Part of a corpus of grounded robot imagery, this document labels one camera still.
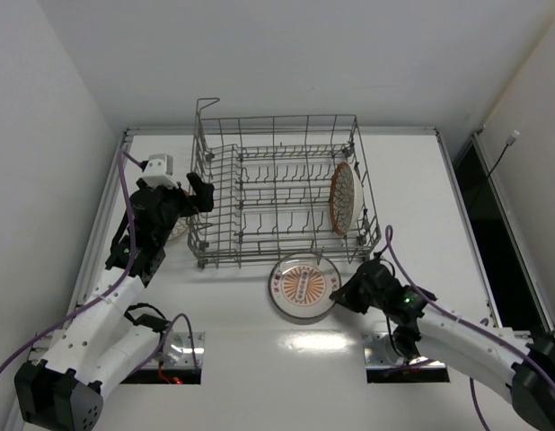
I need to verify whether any green rimmed sunburst plate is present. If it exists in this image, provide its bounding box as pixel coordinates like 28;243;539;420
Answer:
268;253;341;324

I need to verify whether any orange rimmed floral plate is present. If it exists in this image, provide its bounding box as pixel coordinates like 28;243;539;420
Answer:
329;162;364;236

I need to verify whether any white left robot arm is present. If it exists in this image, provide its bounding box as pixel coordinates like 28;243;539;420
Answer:
14;172;215;430

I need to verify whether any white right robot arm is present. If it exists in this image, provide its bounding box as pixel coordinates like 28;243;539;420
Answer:
330;259;555;430

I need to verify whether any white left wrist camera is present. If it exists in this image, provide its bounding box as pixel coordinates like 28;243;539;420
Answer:
141;154;177;189

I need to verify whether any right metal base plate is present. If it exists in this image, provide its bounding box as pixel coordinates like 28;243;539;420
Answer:
362;331;446;372

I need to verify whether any metal base plate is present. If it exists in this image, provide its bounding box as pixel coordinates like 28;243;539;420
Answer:
362;331;446;372
160;332;206;368

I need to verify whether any grey wire dish rack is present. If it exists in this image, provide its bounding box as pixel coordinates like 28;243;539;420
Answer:
188;98;381;268

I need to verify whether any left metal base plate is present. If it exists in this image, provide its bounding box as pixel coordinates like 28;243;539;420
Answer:
160;332;206;368

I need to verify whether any aluminium table edge rail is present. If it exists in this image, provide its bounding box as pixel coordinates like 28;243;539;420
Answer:
436;131;555;333

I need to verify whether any black thin cable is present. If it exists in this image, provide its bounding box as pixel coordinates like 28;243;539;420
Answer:
463;143;515;212

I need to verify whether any white cable connector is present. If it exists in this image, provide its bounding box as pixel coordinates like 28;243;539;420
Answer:
506;130;520;146

